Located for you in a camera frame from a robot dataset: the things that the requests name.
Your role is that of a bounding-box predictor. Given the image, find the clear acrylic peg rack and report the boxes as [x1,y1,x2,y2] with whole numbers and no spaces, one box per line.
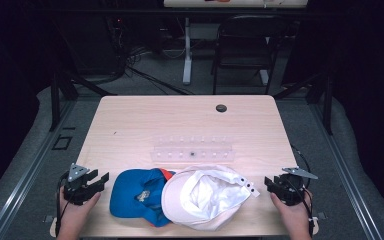
[150,134,236,165]

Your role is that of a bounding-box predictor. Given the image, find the person's right hand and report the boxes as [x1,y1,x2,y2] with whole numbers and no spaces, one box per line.
[269,187,314,233]

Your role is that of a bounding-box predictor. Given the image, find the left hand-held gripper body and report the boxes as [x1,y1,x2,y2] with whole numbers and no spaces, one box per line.
[62,162,96,206]

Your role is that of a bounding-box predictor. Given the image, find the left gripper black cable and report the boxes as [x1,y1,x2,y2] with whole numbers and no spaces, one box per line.
[55,171,73,239]

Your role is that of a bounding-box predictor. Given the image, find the person's left hand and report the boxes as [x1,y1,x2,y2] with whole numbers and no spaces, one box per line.
[57,185,103,232]

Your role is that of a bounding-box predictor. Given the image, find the white desk leg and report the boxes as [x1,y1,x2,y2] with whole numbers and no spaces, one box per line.
[181,17,194,86]

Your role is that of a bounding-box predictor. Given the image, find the black equipment cabinet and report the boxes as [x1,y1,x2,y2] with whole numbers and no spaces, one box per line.
[55,13,128,77]

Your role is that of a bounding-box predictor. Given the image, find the white baseball cap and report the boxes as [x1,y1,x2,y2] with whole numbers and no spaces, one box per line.
[160,164,261,232]

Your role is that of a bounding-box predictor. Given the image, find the blue baseball cap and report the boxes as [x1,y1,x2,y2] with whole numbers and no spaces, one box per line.
[109,167,177,228]

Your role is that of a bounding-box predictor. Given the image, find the black floor cables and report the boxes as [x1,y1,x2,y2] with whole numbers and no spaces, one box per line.
[123,45,196,96]

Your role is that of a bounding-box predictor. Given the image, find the aluminium floor rail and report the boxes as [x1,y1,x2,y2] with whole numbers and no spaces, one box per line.
[308,99,384,240]
[0,99,78,240]

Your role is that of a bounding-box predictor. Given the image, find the black folding chair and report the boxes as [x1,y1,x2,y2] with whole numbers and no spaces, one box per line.
[210,13,290,96]

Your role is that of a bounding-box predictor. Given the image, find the white desk top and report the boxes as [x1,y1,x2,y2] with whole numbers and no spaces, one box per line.
[163,0,309,9]

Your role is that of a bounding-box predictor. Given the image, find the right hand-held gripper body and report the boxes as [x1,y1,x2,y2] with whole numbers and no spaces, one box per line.
[273,166,319,207]

